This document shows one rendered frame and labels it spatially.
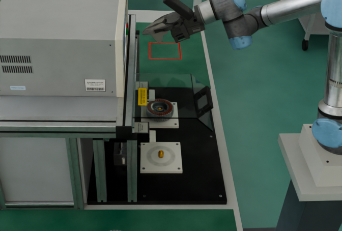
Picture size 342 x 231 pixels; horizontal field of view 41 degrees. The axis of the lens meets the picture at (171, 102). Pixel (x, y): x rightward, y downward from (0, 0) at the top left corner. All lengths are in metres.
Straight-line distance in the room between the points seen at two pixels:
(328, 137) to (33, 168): 0.93
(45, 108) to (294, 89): 2.42
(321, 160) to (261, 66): 2.08
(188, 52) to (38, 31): 1.12
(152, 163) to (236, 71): 2.02
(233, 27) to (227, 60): 2.14
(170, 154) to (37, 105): 0.55
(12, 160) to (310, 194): 1.01
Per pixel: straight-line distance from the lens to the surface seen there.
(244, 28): 1.58
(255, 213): 2.60
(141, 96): 1.51
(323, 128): 1.55
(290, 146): 1.89
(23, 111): 1.41
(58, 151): 1.42
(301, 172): 1.80
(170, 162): 1.69
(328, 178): 1.74
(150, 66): 2.22
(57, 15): 1.45
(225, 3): 1.56
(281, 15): 1.62
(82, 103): 1.41
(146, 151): 1.72
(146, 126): 1.61
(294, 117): 3.26
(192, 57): 2.31
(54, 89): 1.43
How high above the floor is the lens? 1.98
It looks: 38 degrees down
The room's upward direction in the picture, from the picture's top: 3 degrees clockwise
